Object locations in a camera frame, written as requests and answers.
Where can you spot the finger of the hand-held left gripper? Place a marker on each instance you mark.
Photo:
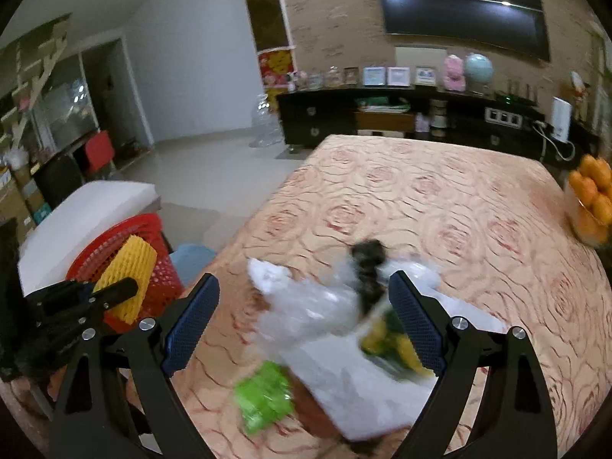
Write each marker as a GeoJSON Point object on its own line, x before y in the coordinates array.
{"type": "Point", "coordinates": [117, 289]}

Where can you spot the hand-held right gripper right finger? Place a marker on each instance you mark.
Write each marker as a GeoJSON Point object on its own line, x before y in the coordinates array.
{"type": "Point", "coordinates": [416, 325]}

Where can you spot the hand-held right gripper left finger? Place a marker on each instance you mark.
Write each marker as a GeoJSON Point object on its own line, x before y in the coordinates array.
{"type": "Point", "coordinates": [191, 330]}

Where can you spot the yellow foam fruit net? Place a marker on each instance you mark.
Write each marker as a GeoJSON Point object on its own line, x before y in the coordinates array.
{"type": "Point", "coordinates": [134, 263]}

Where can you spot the yellow green loofah scrubber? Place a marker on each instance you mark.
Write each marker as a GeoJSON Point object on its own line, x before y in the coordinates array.
{"type": "Point", "coordinates": [382, 339]}

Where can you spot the red plastic mesh basket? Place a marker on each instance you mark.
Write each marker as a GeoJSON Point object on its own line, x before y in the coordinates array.
{"type": "Point", "coordinates": [162, 272]}

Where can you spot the clear plastic bag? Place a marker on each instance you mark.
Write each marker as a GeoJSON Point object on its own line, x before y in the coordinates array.
{"type": "Point", "coordinates": [311, 306]}

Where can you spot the light blue plastic bag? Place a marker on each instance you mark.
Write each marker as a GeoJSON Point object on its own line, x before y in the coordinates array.
{"type": "Point", "coordinates": [191, 260]}

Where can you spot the white paper sheet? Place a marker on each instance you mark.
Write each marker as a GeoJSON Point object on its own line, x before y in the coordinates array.
{"type": "Point", "coordinates": [363, 392]}

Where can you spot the black crumpled plastic bag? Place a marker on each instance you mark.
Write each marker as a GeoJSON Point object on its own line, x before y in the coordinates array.
{"type": "Point", "coordinates": [368, 253]}

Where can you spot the green plastic wrapper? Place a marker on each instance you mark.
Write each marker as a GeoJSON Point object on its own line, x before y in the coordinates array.
{"type": "Point", "coordinates": [263, 397]}

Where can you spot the black chair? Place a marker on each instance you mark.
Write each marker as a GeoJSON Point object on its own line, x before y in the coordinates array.
{"type": "Point", "coordinates": [57, 179]}

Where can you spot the red chair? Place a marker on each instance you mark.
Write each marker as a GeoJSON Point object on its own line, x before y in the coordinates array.
{"type": "Point", "coordinates": [101, 150]}

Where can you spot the glass fruit bowl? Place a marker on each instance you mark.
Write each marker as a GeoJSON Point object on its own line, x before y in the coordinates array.
{"type": "Point", "coordinates": [576, 229]}

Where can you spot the wooden cabinet box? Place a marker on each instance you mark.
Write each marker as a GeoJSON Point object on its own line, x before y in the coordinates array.
{"type": "Point", "coordinates": [385, 121]}

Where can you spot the large clear water bottle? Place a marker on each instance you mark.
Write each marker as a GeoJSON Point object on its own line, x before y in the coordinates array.
{"type": "Point", "coordinates": [266, 122]}

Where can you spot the pile of oranges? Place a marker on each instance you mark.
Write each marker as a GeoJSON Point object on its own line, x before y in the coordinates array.
{"type": "Point", "coordinates": [590, 186]}

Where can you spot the green packet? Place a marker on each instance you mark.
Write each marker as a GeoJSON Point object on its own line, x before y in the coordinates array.
{"type": "Point", "coordinates": [382, 103]}

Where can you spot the white power strip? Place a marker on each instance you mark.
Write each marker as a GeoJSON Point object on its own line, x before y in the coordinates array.
{"type": "Point", "coordinates": [503, 116]}

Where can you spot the black television cabinet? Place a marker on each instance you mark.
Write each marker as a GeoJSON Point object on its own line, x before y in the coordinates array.
{"type": "Point", "coordinates": [325, 114]}

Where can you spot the black router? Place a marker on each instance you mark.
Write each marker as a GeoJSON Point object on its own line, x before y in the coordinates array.
{"type": "Point", "coordinates": [519, 100]}

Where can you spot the pink plush toy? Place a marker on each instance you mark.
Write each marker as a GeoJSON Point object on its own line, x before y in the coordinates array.
{"type": "Point", "coordinates": [454, 74]}

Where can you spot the pale blue globe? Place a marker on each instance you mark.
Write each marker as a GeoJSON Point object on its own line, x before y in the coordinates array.
{"type": "Point", "coordinates": [479, 69]}

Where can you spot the white board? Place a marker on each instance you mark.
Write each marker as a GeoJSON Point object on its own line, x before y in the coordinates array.
{"type": "Point", "coordinates": [420, 56]}

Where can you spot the red white figurine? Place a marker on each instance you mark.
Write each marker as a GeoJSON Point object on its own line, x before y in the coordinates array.
{"type": "Point", "coordinates": [578, 93]}

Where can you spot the black flat television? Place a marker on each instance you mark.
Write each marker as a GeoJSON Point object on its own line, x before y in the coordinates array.
{"type": "Point", "coordinates": [454, 5]}

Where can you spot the wooden wall shelf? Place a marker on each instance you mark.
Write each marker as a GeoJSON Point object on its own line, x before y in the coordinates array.
{"type": "Point", "coordinates": [40, 71]}

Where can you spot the pink white picture frame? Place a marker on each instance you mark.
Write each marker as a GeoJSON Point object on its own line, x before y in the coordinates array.
{"type": "Point", "coordinates": [398, 77]}

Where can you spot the white wall device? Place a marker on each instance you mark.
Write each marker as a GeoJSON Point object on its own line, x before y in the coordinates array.
{"type": "Point", "coordinates": [560, 119]}

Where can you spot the blue picture frame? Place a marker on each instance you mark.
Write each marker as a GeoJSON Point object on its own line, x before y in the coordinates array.
{"type": "Point", "coordinates": [374, 76]}

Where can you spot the small brown picture frame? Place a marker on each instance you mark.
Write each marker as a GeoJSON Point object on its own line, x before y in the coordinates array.
{"type": "Point", "coordinates": [351, 76]}

